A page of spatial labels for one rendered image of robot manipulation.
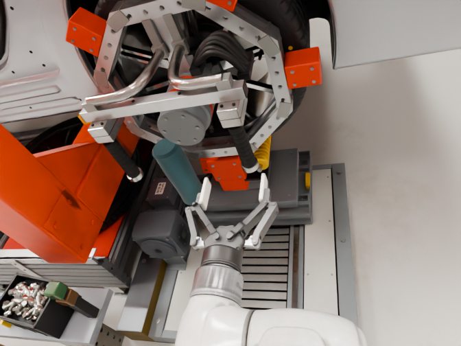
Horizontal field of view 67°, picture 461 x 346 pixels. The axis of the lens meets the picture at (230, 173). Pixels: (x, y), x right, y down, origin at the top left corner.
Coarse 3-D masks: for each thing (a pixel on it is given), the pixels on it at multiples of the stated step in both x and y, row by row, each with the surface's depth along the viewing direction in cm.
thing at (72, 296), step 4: (68, 288) 99; (68, 292) 98; (72, 292) 99; (76, 292) 101; (68, 296) 98; (72, 296) 99; (76, 296) 101; (56, 300) 98; (60, 300) 97; (64, 300) 97; (68, 300) 98; (72, 300) 99; (60, 304) 99; (64, 304) 99; (68, 304) 98; (72, 304) 99
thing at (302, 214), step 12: (300, 156) 168; (300, 168) 160; (300, 180) 158; (300, 192) 154; (300, 204) 148; (216, 216) 159; (228, 216) 157; (240, 216) 153; (276, 216) 148; (288, 216) 146; (300, 216) 145; (312, 216) 150
